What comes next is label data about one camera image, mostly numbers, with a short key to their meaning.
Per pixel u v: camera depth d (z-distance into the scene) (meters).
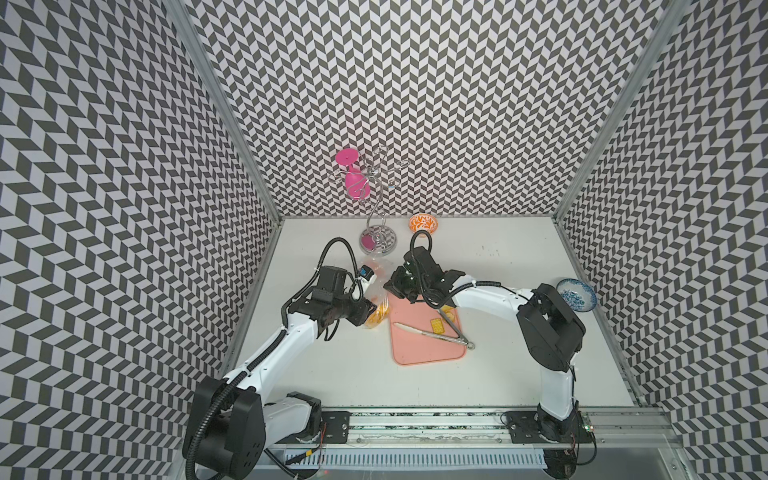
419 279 0.71
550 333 0.49
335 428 0.73
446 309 0.93
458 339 0.85
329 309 0.63
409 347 0.85
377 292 0.87
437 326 0.90
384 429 0.74
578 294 0.95
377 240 1.09
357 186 1.15
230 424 0.42
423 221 1.15
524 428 0.75
